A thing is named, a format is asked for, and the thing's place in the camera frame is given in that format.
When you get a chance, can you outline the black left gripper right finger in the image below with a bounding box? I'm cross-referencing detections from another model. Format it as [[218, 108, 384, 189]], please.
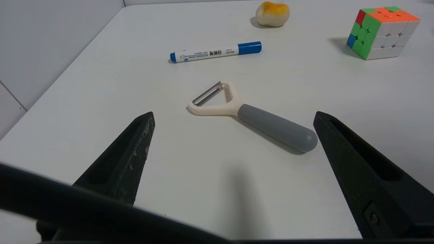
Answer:
[[313, 111, 434, 240]]

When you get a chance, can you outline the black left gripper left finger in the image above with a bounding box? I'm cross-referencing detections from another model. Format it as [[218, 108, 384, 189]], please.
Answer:
[[71, 111, 156, 207]]

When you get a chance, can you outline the colourful puzzle cube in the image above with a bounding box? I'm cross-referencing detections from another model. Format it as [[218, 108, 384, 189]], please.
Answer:
[[346, 6, 421, 60]]

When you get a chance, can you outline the blue and white marker pen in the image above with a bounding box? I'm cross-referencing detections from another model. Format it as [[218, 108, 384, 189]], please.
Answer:
[[170, 41, 262, 63]]

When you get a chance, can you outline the yellow and white stone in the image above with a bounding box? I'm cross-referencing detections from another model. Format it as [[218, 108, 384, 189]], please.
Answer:
[[255, 1, 290, 27]]

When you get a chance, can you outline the cream peeler with grey handle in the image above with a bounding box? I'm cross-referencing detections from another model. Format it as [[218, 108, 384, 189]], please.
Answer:
[[186, 81, 318, 154]]

